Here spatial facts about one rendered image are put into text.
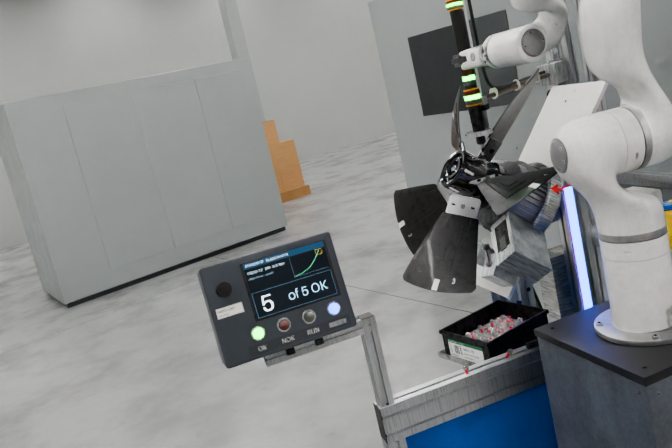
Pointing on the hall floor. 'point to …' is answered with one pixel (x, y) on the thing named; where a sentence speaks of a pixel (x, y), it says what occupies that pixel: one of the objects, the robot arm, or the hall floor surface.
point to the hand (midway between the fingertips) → (465, 58)
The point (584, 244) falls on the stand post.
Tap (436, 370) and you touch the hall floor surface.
